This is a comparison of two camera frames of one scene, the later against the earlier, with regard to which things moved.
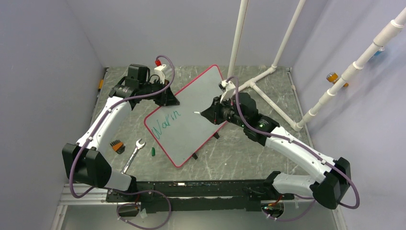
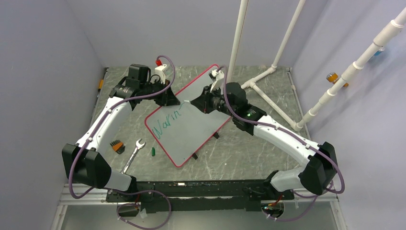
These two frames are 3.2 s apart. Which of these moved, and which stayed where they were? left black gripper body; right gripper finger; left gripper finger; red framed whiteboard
Moved: right gripper finger
Stayed: left black gripper body; left gripper finger; red framed whiteboard
